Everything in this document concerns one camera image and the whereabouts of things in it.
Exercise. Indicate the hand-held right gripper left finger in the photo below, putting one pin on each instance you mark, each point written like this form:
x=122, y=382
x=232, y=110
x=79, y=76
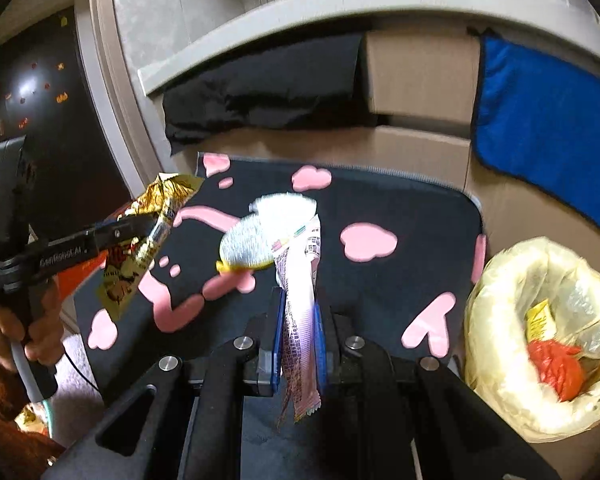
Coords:
x=279, y=330

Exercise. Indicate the black mat with pink hearts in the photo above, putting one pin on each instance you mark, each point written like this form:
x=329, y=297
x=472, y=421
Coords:
x=380, y=195

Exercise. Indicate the person's left hand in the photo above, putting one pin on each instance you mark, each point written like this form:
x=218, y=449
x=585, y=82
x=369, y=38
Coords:
x=50, y=330

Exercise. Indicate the silver foil snack bag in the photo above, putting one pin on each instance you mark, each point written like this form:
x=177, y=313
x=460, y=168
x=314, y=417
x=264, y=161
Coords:
x=255, y=235

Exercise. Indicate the orange red plastic bag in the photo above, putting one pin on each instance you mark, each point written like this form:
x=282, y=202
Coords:
x=555, y=370

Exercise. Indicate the purple and white wrapper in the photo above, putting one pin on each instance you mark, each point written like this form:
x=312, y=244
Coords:
x=297, y=320

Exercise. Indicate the black glossy door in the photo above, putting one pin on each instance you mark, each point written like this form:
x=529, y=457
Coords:
x=40, y=100

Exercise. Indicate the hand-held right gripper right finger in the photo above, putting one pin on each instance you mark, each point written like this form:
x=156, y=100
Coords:
x=321, y=340

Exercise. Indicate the gold snack wrapper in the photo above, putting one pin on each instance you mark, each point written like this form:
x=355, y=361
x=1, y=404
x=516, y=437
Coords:
x=130, y=270

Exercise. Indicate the blue towel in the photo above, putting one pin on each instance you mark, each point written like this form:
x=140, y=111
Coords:
x=545, y=125

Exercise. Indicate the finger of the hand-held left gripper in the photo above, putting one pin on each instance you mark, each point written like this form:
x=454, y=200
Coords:
x=127, y=227

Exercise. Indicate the black cloth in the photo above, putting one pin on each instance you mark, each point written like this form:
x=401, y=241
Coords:
x=260, y=90

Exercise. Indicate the person's left forearm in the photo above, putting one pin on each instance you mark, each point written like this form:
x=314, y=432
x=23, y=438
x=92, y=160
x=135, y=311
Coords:
x=5, y=425

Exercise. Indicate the trash bin with yellow liner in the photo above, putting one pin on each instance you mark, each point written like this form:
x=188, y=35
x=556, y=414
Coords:
x=500, y=360

